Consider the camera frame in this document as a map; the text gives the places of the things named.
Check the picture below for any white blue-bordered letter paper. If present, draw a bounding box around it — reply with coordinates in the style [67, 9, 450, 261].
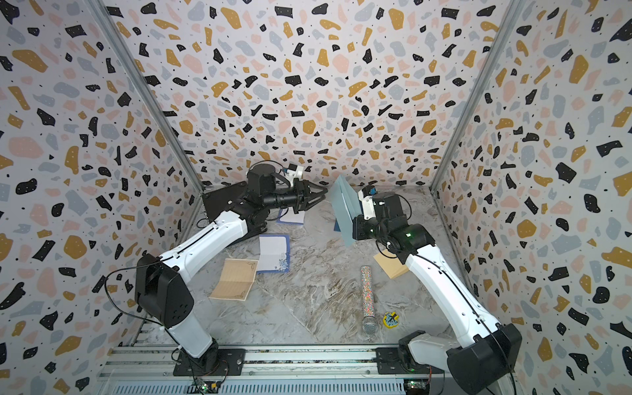
[257, 235, 291, 273]

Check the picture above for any yellow envelope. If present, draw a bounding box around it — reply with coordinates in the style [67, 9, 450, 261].
[374, 252, 409, 279]

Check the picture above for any small circuit board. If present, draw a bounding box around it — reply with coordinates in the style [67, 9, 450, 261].
[194, 379, 222, 394]

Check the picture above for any aluminium rail frame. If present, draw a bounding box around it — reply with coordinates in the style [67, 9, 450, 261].
[96, 345, 463, 394]

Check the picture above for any beige letter paper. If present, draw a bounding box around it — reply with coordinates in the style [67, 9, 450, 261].
[209, 258, 258, 301]

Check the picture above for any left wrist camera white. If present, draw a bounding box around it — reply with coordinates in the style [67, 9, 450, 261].
[284, 164, 304, 185]

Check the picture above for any glitter tube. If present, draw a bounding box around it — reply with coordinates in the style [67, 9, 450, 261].
[360, 265, 378, 336]

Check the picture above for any light blue envelope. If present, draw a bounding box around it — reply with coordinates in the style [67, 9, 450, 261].
[329, 175, 362, 247]

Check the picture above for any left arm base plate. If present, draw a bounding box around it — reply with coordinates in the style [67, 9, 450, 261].
[173, 347, 246, 377]

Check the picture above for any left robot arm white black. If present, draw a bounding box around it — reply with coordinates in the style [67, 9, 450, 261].
[135, 163, 328, 360]

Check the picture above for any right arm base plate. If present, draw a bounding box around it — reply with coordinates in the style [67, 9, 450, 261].
[375, 347, 444, 375]

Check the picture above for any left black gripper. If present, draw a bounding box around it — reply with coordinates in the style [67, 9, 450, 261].
[262, 180, 329, 216]

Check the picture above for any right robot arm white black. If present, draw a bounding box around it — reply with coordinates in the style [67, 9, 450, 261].
[351, 188, 523, 394]

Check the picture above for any black box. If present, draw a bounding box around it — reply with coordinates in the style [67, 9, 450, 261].
[202, 181, 269, 245]

